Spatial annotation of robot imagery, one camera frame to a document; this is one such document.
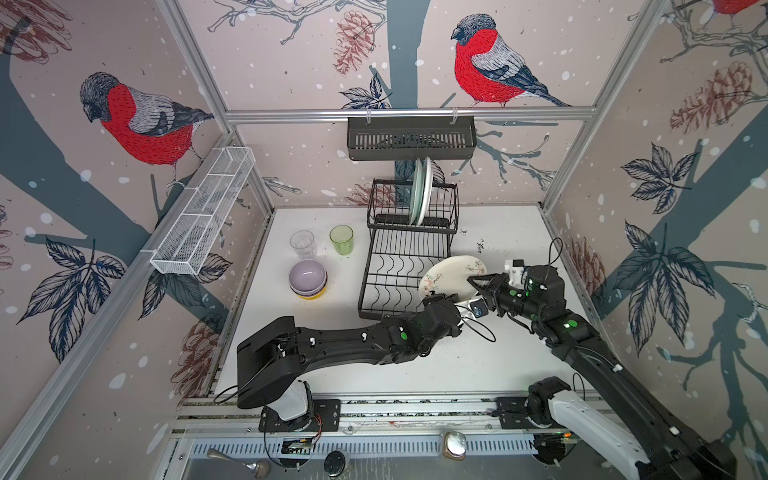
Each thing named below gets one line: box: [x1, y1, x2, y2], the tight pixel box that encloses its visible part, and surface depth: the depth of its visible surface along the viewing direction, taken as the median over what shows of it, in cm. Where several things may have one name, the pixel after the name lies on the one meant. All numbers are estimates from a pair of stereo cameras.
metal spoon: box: [207, 449, 270, 479], surface depth 68 cm
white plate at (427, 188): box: [417, 156, 432, 226], surface depth 78 cm
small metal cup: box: [443, 431, 467, 461], surface depth 62 cm
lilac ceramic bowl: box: [288, 259, 328, 296], surface depth 93 cm
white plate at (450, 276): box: [419, 255, 487, 301], surface depth 86 cm
